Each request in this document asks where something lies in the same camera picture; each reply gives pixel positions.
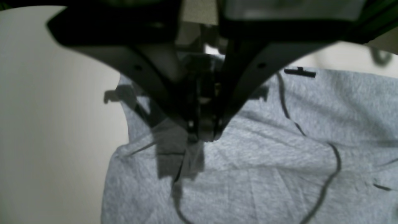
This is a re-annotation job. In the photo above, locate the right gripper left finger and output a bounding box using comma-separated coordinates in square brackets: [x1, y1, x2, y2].
[47, 0, 198, 134]

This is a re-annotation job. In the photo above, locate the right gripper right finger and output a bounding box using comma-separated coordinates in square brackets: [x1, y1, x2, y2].
[199, 0, 397, 142]

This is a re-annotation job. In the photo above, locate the grey T-shirt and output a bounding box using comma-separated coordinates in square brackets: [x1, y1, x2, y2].
[100, 68, 398, 224]

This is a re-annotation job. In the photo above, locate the black left camera cable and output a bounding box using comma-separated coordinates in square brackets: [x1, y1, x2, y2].
[275, 72, 342, 224]

